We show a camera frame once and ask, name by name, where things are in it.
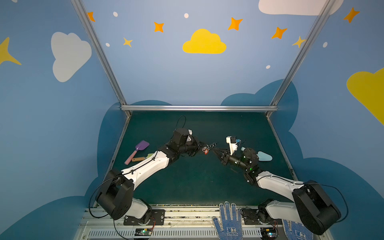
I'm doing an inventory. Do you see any key with red tag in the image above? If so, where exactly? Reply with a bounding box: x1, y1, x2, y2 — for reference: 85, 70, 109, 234
202, 146, 214, 155

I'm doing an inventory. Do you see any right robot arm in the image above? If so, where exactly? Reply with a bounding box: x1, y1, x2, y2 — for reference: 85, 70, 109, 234
213, 148, 345, 235

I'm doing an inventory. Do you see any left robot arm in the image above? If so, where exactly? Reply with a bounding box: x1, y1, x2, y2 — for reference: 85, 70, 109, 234
91, 128, 216, 225

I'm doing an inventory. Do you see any light blue toy shovel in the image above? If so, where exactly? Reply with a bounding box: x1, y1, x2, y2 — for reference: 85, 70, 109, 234
241, 147, 273, 162

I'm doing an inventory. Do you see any purple pink toy shovel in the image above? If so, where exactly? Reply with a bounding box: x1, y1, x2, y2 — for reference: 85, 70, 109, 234
124, 141, 150, 165

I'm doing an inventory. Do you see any yellow-green toy spatula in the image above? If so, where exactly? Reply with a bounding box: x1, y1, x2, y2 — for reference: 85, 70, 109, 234
132, 153, 154, 162

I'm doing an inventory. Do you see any blue dotted work glove left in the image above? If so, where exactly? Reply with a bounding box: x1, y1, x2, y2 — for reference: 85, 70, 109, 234
212, 201, 243, 240

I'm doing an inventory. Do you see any blue dotted work glove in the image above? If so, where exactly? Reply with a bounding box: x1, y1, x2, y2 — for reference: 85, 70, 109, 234
282, 220, 314, 240
212, 201, 243, 240

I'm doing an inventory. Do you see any right controller board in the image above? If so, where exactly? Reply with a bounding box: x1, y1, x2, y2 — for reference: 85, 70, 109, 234
261, 228, 279, 240

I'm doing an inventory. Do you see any controller board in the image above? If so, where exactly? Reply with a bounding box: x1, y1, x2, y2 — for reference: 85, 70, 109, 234
135, 229, 153, 237
261, 228, 279, 240

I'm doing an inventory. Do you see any blue dotted work glove right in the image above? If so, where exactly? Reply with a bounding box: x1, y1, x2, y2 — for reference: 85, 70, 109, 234
282, 220, 314, 240

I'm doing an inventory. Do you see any left controller board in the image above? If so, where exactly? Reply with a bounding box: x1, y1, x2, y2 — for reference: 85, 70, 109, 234
135, 229, 153, 237

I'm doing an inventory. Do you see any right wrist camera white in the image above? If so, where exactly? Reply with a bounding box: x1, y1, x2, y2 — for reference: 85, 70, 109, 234
226, 136, 241, 156

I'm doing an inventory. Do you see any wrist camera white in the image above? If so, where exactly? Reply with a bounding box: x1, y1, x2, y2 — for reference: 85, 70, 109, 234
226, 136, 241, 156
186, 130, 193, 143

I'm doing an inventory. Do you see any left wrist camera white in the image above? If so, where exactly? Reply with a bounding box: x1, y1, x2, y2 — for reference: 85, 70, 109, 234
186, 130, 193, 143

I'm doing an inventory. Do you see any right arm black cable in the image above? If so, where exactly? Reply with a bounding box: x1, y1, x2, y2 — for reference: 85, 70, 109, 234
254, 174, 349, 223

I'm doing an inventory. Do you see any aluminium frame rear bar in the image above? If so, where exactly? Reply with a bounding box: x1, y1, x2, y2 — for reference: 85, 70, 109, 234
121, 105, 278, 112

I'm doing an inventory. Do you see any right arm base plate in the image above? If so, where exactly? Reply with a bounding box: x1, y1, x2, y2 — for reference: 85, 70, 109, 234
240, 208, 270, 225

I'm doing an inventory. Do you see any front aluminium rail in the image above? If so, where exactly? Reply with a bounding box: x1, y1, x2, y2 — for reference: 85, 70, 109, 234
73, 205, 334, 240

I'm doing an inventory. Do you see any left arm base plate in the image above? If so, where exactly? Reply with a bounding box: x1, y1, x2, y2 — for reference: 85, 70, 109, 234
124, 209, 166, 226

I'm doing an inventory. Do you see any aluminium frame left post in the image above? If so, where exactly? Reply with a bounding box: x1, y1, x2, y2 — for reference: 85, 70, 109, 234
71, 0, 127, 107

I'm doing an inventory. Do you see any aluminium frame post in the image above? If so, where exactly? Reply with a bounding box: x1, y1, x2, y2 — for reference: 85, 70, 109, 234
71, 0, 127, 107
266, 0, 337, 119

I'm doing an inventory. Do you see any aluminium frame right post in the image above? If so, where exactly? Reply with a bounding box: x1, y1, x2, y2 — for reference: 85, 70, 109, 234
266, 0, 337, 119

